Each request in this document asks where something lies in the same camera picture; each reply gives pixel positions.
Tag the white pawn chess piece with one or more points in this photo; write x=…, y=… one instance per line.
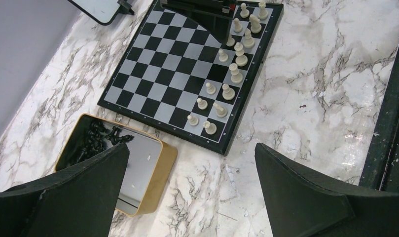
x=244, y=11

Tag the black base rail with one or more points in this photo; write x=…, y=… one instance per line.
x=381, y=168

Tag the white knight chess piece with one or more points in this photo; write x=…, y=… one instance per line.
x=220, y=110

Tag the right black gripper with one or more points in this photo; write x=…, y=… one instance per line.
x=215, y=16

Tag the white queen chess piece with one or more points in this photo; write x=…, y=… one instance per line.
x=241, y=59

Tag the small whiteboard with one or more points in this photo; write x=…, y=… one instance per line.
x=103, y=11

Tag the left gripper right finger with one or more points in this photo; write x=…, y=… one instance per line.
x=302, y=202

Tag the black white chessboard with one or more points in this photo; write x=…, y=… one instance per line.
x=165, y=70

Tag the black chess pieces pile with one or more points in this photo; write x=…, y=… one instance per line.
x=94, y=141

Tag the yellow tin tray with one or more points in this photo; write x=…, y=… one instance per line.
x=148, y=168

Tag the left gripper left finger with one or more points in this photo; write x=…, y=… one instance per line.
x=78, y=201

